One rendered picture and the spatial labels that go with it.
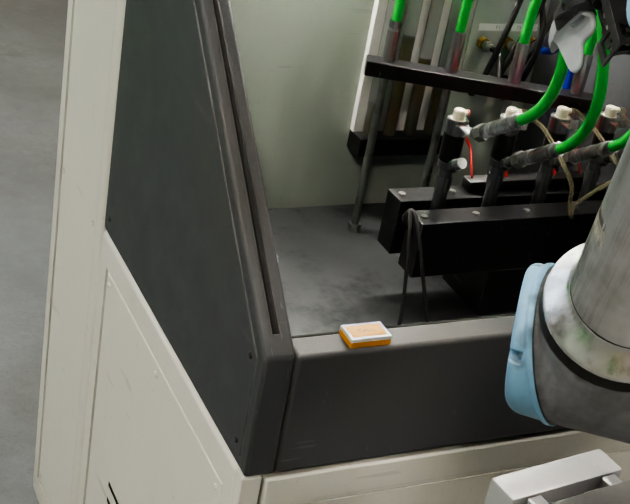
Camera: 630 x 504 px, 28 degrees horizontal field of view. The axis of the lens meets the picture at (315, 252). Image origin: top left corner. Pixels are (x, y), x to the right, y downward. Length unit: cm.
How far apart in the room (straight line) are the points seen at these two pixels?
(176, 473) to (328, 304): 30
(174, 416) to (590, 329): 85
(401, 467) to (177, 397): 30
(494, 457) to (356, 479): 19
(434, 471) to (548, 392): 64
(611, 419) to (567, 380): 5
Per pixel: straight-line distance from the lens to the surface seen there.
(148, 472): 175
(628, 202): 76
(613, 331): 86
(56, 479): 229
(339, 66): 184
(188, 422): 157
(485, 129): 154
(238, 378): 139
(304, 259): 177
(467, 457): 156
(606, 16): 120
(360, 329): 138
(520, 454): 161
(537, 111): 146
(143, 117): 165
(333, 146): 189
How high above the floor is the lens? 168
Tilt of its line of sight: 28 degrees down
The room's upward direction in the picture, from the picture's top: 11 degrees clockwise
